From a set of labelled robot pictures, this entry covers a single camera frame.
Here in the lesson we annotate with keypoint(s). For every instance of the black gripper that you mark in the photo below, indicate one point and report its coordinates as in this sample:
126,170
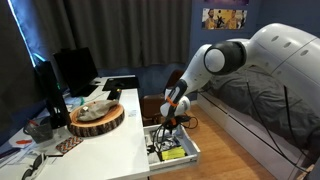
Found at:
174,122

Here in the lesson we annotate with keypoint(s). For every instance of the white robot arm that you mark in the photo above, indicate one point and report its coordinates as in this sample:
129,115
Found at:
290,55

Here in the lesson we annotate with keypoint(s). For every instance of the white open drawer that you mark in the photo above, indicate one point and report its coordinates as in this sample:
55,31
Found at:
180,138

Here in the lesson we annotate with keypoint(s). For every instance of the yellow box in drawer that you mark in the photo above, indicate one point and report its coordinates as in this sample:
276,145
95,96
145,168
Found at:
173,153

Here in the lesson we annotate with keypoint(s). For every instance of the black item in drawer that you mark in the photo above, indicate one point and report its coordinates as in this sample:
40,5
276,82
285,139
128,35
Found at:
151,149

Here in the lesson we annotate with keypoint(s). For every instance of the brown leather chair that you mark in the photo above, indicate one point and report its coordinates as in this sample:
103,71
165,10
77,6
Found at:
150,104

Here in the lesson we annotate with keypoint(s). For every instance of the round wooden log slab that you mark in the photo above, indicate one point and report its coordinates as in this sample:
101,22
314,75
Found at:
102,125

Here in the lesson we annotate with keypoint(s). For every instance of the white desk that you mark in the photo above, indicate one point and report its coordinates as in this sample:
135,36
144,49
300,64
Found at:
118,155

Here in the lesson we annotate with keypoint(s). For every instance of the black mouse pad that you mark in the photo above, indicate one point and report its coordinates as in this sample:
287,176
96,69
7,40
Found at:
121,83

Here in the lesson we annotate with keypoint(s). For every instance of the black smartphone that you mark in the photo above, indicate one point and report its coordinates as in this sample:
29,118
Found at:
114,94

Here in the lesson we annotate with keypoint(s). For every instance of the grey cap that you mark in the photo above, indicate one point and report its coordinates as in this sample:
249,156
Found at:
95,110

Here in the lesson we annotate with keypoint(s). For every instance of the bed with grey blanket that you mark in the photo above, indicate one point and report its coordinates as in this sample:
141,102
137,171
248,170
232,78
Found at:
269,120

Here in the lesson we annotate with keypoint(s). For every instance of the dark grey curtain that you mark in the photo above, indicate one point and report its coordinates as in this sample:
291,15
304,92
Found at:
135,36

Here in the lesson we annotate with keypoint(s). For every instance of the black computer monitor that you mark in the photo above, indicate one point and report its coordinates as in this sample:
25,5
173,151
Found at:
78,70

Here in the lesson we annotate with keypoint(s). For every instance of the zigzag patterned coaster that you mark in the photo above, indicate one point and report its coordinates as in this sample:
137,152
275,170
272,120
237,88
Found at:
68,144

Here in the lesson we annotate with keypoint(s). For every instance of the black mesh pen cup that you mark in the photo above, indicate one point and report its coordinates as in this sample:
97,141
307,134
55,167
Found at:
41,133

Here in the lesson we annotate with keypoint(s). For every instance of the black sunglasses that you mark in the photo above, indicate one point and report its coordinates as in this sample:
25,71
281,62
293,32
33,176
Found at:
34,170

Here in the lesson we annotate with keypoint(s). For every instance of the basketball wall poster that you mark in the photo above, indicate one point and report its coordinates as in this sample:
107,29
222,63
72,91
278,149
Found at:
216,19

